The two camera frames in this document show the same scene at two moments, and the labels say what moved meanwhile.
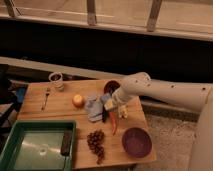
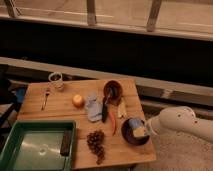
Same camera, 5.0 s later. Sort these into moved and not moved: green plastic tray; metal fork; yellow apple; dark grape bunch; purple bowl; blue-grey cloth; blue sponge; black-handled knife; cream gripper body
Moved: cream gripper body; blue sponge; purple bowl
Not moved: yellow apple; metal fork; green plastic tray; blue-grey cloth; dark grape bunch; black-handled knife
